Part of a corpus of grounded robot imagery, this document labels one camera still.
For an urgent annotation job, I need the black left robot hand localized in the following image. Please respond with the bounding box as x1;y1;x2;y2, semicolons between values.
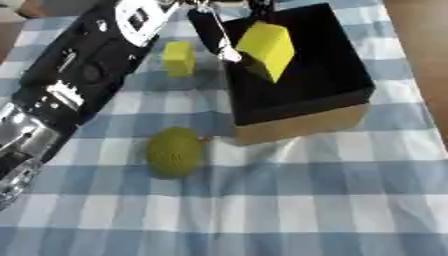
178;0;279;68

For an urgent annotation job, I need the large yellow block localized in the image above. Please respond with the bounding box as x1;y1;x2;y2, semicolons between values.
232;21;298;85

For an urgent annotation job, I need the cardboard box with black inside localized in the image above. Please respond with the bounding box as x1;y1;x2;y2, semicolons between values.
222;2;378;146

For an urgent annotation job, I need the small yellow block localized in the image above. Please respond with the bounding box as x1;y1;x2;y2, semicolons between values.
161;41;200;79

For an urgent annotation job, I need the green round toy fruit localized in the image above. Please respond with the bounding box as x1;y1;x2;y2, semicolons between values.
143;126;209;180

